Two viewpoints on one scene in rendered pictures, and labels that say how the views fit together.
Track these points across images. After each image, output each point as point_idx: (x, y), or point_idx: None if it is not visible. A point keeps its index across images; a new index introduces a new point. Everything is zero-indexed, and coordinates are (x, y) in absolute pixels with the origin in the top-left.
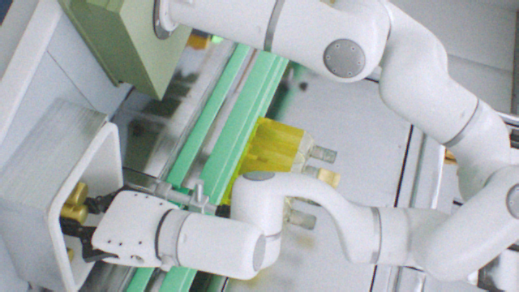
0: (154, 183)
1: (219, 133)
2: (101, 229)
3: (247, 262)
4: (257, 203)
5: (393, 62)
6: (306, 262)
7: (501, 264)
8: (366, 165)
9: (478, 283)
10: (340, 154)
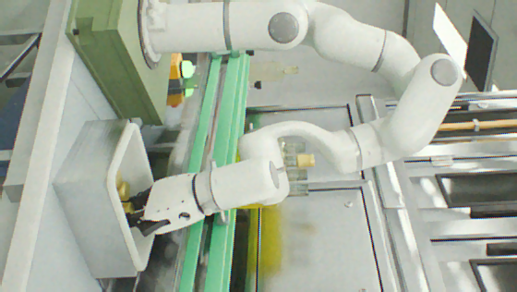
0: None
1: (213, 142)
2: (150, 207)
3: (268, 178)
4: (259, 146)
5: (318, 25)
6: (314, 230)
7: (458, 188)
8: None
9: (448, 204)
10: None
